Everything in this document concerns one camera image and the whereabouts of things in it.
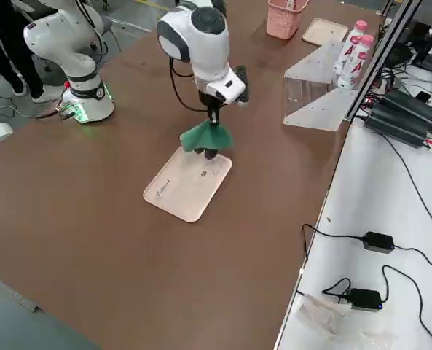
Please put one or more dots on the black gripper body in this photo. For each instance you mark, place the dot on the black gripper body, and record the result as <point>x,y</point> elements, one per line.
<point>210,102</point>

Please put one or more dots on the green cloth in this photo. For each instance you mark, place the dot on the green cloth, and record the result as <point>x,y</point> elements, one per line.
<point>208,136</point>

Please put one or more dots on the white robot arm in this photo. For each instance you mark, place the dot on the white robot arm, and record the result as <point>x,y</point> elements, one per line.
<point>208,47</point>

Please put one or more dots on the clear acrylic shelf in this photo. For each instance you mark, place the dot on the clear acrylic shelf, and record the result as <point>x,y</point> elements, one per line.
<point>310,113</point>

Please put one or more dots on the pink plastic basket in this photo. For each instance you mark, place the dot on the pink plastic basket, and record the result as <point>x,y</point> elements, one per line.
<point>285,22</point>

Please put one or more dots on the beige tray rabbit print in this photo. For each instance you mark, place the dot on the beige tray rabbit print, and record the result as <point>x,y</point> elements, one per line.
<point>325,33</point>
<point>186,189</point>

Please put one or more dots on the black finned power supply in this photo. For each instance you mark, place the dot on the black finned power supply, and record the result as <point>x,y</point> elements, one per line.
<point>412,104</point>
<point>397,127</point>

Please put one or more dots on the black power adapter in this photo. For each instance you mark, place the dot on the black power adapter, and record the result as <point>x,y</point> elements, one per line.
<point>365,298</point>
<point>379,240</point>

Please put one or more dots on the black smartphone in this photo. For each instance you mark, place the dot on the black smartphone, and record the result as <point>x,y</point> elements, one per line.
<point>423,96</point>

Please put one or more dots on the person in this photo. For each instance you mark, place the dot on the person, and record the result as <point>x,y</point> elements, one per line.
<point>4,54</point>

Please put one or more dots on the black monitor stand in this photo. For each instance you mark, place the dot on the black monitor stand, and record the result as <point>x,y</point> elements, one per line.
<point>428,63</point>

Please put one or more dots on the clear plastic bag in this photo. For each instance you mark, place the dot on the clear plastic bag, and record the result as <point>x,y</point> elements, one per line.
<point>319,313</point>

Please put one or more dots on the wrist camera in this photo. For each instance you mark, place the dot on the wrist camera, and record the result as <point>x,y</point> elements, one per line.
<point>243,91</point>

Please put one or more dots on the aluminium frame post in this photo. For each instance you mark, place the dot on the aluminium frame post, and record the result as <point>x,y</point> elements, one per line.
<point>377,60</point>

